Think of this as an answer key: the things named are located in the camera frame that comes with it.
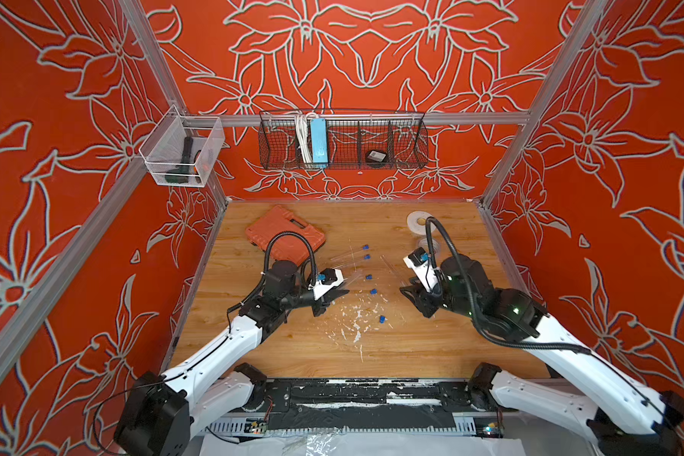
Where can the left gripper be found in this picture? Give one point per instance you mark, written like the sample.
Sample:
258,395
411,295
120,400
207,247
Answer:
320,307

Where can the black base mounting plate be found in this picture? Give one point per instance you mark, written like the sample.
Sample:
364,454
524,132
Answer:
419,405

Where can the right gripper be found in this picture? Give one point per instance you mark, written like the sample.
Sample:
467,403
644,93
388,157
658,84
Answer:
420,297

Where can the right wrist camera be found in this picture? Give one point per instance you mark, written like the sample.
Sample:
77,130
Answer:
420,263

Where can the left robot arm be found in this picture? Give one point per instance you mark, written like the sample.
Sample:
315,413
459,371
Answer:
164,412

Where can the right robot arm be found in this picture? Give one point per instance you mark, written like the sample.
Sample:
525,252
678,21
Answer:
616,413

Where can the clear packing tape roll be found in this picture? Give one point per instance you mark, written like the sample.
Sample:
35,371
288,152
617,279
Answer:
434,245

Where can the white foam tape roll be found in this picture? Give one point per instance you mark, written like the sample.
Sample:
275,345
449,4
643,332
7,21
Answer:
416,222

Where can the dark green tool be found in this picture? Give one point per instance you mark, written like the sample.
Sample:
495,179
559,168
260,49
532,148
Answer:
181,173

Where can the black wire basket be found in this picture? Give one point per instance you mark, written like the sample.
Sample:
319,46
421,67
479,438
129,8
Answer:
285,139

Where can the light blue box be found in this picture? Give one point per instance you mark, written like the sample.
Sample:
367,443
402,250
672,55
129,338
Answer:
320,153

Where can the orange plastic tool case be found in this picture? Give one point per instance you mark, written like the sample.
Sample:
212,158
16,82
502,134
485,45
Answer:
278,220

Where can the clear acrylic wall box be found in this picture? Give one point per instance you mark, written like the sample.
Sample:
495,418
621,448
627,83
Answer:
162,148

